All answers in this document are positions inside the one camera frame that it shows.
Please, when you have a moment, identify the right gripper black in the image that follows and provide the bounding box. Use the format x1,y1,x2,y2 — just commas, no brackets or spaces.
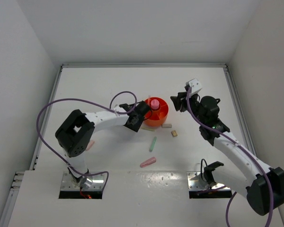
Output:
171,91,205,125

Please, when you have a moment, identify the yellow thin pen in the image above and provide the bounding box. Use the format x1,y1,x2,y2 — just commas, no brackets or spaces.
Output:
141,128,155,131

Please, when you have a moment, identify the pink capped clear tube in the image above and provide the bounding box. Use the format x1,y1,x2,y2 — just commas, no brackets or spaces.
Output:
150,99,160,111

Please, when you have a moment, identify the red thin pen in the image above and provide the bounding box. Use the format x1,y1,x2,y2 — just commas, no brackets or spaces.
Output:
147,95,151,107

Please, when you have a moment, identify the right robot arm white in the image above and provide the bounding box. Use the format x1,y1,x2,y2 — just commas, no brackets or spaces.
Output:
170,92,284,216

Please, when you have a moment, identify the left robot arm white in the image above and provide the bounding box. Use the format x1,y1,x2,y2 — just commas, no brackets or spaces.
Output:
55,101,151,187

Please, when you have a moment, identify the orange round divided container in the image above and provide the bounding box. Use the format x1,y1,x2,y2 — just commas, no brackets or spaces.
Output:
144,97,169,127

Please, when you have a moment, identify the green highlighter pen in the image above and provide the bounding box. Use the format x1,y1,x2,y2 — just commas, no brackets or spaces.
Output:
149,137,157,152

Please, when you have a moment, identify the grey eraser block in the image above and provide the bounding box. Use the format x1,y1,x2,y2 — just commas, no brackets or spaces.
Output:
161,123,172,128

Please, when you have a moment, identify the tan small eraser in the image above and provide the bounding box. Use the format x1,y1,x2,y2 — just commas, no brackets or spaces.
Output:
171,130,178,137

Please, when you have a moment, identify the pink highlighter pen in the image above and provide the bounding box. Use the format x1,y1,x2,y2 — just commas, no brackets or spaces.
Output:
140,157,157,168

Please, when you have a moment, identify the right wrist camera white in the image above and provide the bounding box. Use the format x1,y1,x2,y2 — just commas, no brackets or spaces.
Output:
185,79,203,96

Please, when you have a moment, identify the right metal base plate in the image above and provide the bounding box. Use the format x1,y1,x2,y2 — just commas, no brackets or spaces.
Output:
186,171,230,192

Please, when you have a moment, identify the metal base plate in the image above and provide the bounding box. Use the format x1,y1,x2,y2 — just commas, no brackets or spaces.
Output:
186,171,230,192
60,172,106,192

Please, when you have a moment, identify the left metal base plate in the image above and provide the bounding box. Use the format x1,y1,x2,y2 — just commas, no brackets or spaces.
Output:
60,172,106,192

